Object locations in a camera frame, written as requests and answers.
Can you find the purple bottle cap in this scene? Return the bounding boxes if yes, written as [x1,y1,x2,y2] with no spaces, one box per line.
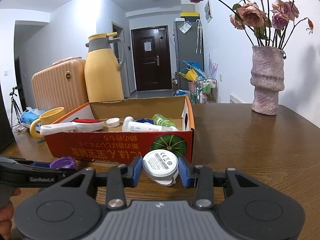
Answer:
[49,157,77,169]

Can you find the white round tape disc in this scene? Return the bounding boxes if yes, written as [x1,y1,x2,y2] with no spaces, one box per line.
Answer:
[143,150,179,186]

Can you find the white square plastic bottle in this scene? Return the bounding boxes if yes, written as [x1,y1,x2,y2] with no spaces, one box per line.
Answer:
[122,121,178,132]

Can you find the white bottle cap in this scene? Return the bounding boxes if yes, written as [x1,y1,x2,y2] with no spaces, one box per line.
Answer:
[106,118,120,128]

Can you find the red white lint brush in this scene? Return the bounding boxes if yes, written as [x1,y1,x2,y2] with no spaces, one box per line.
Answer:
[40,119,104,136]

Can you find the blue bottle cap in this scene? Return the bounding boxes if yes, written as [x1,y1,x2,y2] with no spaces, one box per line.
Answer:
[135,119,154,125]

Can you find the green spray bottle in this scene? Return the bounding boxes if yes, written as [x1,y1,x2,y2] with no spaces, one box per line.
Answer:
[152,113,176,127]

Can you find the white spray bottle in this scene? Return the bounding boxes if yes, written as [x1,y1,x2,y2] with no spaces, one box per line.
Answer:
[123,116,134,126]

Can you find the person's left hand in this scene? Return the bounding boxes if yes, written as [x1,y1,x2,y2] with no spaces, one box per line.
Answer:
[0,200,14,240]

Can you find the black paper bag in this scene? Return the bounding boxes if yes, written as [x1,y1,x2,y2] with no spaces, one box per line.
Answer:
[0,90,15,151]

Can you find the red cardboard box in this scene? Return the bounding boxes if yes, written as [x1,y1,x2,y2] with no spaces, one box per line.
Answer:
[45,96,195,164]

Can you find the yellow mug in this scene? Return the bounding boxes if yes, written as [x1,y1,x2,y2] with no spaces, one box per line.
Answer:
[29,107,66,139]

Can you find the blue tissue pack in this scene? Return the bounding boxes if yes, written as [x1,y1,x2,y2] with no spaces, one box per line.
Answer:
[21,107,46,128]

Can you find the peach ribbed suitcase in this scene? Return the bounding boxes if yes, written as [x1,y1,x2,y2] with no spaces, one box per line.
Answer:
[31,57,88,113]

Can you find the yellow thermos jug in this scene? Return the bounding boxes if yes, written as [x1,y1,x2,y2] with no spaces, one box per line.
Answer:
[84,32,126,103]

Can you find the dark entrance door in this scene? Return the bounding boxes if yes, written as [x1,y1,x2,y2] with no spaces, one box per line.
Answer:
[131,25,172,92]

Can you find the pink textured vase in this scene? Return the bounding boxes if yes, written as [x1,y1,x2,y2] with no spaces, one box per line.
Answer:
[250,46,286,116]

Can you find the grey refrigerator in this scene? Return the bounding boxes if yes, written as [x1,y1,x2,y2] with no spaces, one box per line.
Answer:
[173,19,205,91]

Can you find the yellow box on fridge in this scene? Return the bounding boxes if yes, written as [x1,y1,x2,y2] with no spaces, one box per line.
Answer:
[180,12,200,18]

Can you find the dried pink roses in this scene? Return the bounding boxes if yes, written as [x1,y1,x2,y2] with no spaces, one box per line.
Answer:
[189,0,314,50]

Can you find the camera tripod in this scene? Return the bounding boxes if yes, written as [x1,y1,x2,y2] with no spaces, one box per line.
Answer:
[9,85,22,128]

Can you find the wire storage cart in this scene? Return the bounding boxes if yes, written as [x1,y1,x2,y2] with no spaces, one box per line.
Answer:
[195,76,217,103]

